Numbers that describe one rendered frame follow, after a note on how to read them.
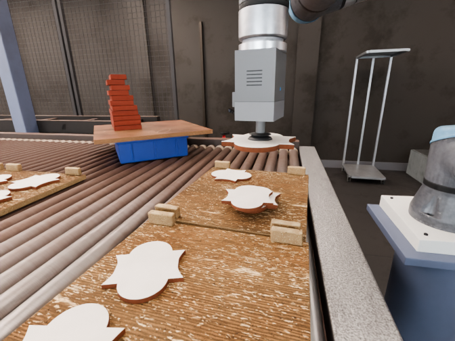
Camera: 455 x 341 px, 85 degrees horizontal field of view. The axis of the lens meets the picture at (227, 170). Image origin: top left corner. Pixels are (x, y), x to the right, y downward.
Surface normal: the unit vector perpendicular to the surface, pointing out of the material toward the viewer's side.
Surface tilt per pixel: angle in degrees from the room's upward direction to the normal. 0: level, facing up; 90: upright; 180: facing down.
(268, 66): 90
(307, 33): 90
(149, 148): 90
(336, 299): 0
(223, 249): 0
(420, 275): 90
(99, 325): 0
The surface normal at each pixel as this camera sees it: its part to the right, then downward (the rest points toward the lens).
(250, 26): -0.54, 0.27
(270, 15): 0.11, 0.30
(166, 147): 0.45, 0.26
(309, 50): -0.22, 0.30
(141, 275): -0.01, -0.95
